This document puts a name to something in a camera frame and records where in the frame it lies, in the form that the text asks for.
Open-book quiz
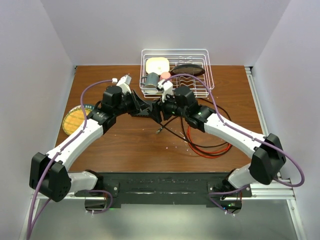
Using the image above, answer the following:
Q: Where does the black ethernet cable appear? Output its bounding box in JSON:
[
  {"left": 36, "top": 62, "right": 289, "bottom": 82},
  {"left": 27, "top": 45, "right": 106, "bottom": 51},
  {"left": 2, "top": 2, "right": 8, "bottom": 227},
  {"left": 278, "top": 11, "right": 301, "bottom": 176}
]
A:
[{"left": 155, "top": 97, "right": 236, "bottom": 159}]

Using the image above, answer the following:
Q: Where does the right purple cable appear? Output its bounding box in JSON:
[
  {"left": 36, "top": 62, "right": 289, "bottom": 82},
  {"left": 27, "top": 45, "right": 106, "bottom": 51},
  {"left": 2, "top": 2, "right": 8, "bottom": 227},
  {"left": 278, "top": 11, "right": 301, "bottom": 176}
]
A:
[{"left": 159, "top": 73, "right": 306, "bottom": 217}]

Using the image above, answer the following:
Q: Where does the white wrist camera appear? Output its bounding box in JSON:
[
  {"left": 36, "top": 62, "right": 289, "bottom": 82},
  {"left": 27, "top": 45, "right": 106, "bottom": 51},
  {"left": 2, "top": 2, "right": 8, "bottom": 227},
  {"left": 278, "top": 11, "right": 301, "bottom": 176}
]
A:
[
  {"left": 111, "top": 74, "right": 132, "bottom": 94},
  {"left": 157, "top": 79, "right": 173, "bottom": 103}
]

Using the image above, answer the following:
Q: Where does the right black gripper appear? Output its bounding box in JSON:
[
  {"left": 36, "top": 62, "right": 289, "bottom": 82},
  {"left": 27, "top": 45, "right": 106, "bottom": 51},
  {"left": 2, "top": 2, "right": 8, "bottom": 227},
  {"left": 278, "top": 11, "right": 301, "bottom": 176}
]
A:
[{"left": 148, "top": 90, "right": 188, "bottom": 124}]

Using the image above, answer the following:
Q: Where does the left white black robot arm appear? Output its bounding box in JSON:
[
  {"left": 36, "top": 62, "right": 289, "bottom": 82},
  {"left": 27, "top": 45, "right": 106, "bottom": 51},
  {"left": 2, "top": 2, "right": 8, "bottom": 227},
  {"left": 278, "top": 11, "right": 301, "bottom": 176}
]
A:
[{"left": 29, "top": 85, "right": 150, "bottom": 202}]

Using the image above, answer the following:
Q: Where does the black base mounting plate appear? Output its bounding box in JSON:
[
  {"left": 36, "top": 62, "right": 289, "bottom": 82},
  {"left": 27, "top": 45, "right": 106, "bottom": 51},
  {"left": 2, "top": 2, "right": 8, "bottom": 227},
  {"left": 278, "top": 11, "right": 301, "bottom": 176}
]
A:
[{"left": 75, "top": 172, "right": 257, "bottom": 214}]

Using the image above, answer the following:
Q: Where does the pink cup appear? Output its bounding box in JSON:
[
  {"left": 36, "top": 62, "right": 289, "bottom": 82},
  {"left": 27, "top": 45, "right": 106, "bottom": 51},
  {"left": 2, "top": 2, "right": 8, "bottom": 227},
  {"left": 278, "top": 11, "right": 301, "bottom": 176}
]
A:
[{"left": 159, "top": 72, "right": 171, "bottom": 81}]

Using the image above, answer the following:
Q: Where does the red ethernet cable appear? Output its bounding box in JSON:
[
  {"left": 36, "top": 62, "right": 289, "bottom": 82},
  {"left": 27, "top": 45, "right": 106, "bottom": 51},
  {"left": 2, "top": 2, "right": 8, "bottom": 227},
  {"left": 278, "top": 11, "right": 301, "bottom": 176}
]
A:
[{"left": 186, "top": 124, "right": 232, "bottom": 159}]

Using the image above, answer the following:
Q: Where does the white wire dish rack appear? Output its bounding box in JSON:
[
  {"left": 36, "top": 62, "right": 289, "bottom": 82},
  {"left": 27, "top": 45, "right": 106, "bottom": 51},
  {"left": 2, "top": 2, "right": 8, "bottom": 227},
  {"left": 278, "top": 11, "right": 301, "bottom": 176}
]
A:
[{"left": 139, "top": 48, "right": 215, "bottom": 99}]

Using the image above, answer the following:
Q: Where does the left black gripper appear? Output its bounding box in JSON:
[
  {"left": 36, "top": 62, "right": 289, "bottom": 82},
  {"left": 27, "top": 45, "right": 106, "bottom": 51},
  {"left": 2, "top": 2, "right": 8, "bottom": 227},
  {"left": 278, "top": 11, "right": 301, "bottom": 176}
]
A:
[{"left": 114, "top": 89, "right": 150, "bottom": 117}]

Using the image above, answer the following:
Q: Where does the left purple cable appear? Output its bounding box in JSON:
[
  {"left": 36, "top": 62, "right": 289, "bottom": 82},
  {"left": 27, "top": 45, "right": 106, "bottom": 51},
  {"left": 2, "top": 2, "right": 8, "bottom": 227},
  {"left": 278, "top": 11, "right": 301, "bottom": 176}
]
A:
[{"left": 25, "top": 77, "right": 118, "bottom": 240}]

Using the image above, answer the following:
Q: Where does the aluminium frame rail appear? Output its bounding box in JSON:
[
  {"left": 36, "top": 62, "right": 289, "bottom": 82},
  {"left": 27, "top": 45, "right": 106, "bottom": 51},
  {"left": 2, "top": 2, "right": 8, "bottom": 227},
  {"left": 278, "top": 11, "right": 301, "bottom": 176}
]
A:
[{"left": 18, "top": 66, "right": 307, "bottom": 240}]

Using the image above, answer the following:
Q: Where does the dark brown oval bowl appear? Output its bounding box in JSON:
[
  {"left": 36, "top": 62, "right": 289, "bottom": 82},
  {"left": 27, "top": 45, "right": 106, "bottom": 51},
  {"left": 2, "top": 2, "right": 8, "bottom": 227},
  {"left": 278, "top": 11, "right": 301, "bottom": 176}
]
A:
[{"left": 170, "top": 64, "right": 206, "bottom": 77}]

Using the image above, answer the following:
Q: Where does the black network switch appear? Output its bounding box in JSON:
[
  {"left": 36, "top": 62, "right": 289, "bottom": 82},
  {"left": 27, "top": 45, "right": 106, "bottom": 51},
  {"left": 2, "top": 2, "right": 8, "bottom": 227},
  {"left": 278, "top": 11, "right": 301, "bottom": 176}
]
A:
[{"left": 131, "top": 109, "right": 151, "bottom": 118}]

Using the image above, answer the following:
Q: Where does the cream square plate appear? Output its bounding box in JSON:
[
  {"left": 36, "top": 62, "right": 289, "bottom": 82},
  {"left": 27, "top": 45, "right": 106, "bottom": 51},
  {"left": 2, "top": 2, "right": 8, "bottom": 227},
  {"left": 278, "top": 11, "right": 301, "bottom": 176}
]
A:
[{"left": 145, "top": 57, "right": 170, "bottom": 75}]

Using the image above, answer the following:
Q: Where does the purple cable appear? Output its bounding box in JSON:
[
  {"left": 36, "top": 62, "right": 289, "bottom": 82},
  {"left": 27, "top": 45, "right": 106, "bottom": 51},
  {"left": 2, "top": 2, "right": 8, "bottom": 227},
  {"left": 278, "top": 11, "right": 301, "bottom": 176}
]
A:
[
  {"left": 25, "top": 77, "right": 118, "bottom": 240},
  {"left": 159, "top": 73, "right": 306, "bottom": 217}
]

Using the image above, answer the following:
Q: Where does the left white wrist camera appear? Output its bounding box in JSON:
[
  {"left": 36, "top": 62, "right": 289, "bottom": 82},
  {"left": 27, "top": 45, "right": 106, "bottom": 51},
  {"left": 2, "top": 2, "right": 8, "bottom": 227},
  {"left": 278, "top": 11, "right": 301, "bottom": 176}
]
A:
[{"left": 111, "top": 74, "right": 132, "bottom": 94}]

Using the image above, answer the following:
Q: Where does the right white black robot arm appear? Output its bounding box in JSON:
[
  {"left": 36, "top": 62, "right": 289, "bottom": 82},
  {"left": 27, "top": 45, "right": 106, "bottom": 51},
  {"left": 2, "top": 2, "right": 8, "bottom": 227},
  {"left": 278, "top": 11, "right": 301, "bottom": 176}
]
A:
[{"left": 150, "top": 86, "right": 286, "bottom": 197}]

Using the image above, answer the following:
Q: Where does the round yellow green coaster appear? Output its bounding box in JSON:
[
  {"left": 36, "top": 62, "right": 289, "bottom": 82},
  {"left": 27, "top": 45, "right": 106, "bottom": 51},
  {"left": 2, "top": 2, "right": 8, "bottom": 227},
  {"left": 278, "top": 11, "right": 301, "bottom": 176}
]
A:
[{"left": 61, "top": 104, "right": 94, "bottom": 136}]

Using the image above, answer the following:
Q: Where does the grey mug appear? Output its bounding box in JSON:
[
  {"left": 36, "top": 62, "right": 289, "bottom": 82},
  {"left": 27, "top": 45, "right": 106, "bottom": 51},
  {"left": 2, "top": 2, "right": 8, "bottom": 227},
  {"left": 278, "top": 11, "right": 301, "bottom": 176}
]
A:
[{"left": 140, "top": 72, "right": 160, "bottom": 89}]

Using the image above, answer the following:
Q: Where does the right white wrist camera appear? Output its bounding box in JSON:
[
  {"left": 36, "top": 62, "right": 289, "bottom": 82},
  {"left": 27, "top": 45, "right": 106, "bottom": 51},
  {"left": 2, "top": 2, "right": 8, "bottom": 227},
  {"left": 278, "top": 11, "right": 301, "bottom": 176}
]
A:
[{"left": 157, "top": 79, "right": 173, "bottom": 103}]

